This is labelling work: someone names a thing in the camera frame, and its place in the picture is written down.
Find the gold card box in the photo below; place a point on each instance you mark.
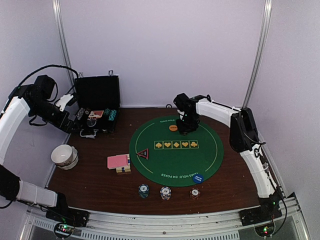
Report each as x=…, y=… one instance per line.
x=123, y=168

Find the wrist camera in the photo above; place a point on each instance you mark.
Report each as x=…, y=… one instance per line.
x=66, y=100
x=181, y=101

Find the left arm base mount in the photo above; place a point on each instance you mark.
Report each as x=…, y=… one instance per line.
x=71, y=217

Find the red black chip stack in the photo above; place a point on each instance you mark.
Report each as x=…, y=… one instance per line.
x=194, y=193

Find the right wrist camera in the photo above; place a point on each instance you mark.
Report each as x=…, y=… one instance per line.
x=181, y=101

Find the red-backed card deck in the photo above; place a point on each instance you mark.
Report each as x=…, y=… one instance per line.
x=112, y=162

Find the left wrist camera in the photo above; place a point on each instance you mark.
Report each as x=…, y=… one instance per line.
x=66, y=100

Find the aluminium front rail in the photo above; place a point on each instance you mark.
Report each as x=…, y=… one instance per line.
x=224, y=225

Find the green chip stack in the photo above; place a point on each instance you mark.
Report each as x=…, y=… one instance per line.
x=143, y=191

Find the round green poker mat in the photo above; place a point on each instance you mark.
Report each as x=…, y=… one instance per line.
x=175, y=158

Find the black poker case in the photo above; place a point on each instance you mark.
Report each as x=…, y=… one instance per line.
x=99, y=93

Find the card deck in case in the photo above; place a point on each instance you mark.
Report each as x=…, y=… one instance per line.
x=96, y=114

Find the triangular all-in marker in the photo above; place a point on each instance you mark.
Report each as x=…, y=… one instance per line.
x=143, y=153

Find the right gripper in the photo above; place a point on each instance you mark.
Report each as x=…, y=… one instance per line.
x=183, y=129

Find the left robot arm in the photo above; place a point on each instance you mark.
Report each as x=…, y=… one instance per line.
x=32, y=100

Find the teal chips in case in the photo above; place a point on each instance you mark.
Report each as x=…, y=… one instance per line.
x=110, y=114

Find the blue white chip stack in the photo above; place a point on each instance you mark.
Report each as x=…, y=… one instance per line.
x=165, y=193

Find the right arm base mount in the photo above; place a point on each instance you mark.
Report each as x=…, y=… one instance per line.
x=254, y=216

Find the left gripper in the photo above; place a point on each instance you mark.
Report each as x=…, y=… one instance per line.
x=66, y=128

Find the scalloped white bowl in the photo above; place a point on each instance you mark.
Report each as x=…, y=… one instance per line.
x=68, y=165

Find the clear acrylic dealer puck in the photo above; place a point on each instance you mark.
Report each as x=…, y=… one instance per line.
x=91, y=122

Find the blue small blind button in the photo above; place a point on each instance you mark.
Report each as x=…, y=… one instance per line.
x=198, y=178

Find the white ceramic bowl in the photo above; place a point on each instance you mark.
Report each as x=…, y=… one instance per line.
x=61, y=153

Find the orange dealer button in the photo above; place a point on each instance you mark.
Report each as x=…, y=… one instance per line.
x=173, y=128

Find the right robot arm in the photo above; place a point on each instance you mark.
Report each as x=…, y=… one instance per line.
x=243, y=139

